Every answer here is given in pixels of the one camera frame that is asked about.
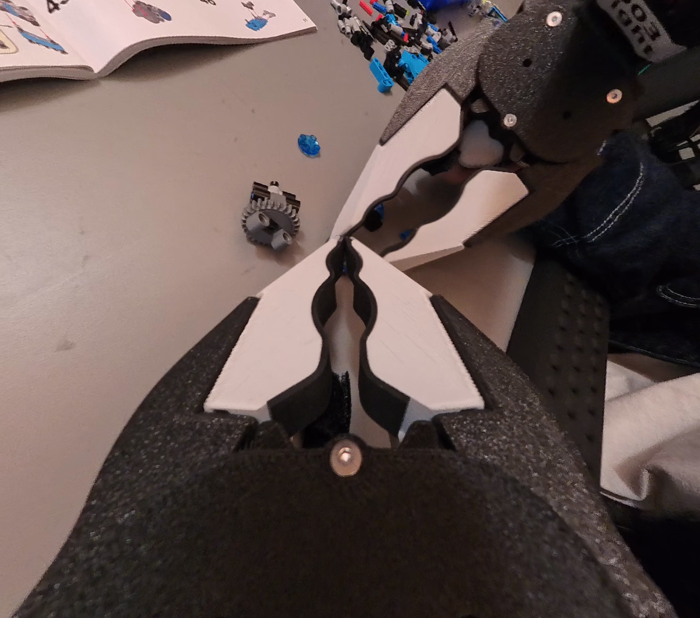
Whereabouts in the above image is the grey desk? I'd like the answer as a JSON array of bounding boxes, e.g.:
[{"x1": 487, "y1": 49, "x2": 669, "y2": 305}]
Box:
[{"x1": 0, "y1": 0, "x2": 553, "y2": 618}]

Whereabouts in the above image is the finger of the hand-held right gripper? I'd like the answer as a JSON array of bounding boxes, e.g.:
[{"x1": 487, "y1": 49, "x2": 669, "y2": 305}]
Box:
[
  {"x1": 331, "y1": 85, "x2": 466, "y2": 238},
  {"x1": 382, "y1": 167, "x2": 529, "y2": 272}
]

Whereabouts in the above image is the grey gear brick assembly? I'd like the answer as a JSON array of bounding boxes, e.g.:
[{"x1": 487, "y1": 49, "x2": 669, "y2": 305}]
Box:
[{"x1": 241, "y1": 180, "x2": 303, "y2": 251}]

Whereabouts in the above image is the pile of small brick parts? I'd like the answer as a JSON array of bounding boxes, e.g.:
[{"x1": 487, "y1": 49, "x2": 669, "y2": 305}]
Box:
[{"x1": 330, "y1": 0, "x2": 463, "y2": 94}]

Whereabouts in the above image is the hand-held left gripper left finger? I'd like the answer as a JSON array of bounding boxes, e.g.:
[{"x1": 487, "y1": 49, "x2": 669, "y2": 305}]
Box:
[{"x1": 204, "y1": 239, "x2": 348, "y2": 423}]

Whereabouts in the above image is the person's white shirt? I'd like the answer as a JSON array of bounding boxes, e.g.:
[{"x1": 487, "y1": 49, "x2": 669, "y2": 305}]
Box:
[{"x1": 599, "y1": 355, "x2": 700, "y2": 515}]

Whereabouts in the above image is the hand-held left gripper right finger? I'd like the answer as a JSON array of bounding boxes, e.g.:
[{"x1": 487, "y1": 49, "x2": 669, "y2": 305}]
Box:
[{"x1": 345, "y1": 237, "x2": 486, "y2": 439}]

